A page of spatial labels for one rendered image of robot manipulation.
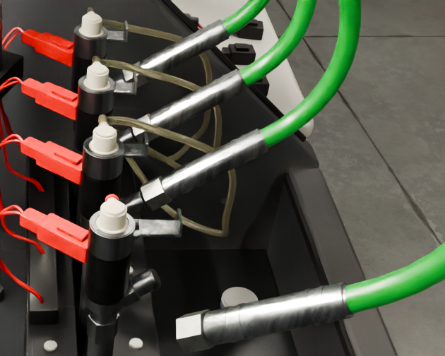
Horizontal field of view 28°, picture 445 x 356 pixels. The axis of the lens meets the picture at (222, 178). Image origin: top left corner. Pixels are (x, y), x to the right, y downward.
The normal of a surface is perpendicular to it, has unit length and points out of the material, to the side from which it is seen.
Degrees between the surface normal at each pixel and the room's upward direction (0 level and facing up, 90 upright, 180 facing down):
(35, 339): 0
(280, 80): 0
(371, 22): 0
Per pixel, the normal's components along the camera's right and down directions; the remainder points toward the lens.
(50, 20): 0.17, 0.62
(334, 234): 0.14, -0.79
